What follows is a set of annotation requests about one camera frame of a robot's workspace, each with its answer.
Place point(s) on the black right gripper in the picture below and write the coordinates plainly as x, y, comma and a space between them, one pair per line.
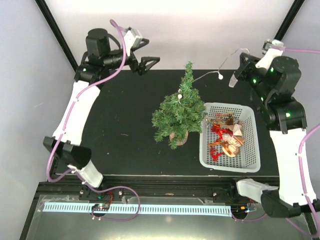
245, 65

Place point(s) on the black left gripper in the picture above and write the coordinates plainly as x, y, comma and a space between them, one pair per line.
141, 67

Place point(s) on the white bulb string lights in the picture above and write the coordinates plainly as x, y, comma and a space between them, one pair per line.
219, 75

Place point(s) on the white perforated plastic basket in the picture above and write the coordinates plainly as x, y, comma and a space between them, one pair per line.
245, 134

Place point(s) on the small green christmas tree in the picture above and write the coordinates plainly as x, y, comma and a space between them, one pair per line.
180, 113

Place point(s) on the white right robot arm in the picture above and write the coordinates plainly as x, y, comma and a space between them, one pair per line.
272, 79

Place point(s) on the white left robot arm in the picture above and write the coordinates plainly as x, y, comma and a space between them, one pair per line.
99, 64

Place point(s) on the wooden letters ornament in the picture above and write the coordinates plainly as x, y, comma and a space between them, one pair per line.
228, 119

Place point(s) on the red bow ornament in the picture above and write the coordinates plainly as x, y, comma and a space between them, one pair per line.
216, 128

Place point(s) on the wooden round ornament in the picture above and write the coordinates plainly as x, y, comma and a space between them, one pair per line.
231, 150

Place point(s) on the right circuit board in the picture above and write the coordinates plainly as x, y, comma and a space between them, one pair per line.
239, 209

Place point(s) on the circuit board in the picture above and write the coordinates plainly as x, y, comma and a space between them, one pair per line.
239, 209
100, 207

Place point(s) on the left circuit board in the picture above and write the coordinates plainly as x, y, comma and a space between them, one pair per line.
100, 207

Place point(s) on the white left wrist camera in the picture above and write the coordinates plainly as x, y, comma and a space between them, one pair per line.
132, 40

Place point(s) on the right black frame post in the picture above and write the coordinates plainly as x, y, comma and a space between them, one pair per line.
288, 20

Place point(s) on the black frame post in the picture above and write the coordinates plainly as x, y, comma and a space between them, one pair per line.
288, 20
54, 27

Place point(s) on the left black frame post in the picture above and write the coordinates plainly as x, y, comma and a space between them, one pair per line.
54, 27

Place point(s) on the white slotted cable duct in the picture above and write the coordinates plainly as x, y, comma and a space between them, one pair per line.
142, 209

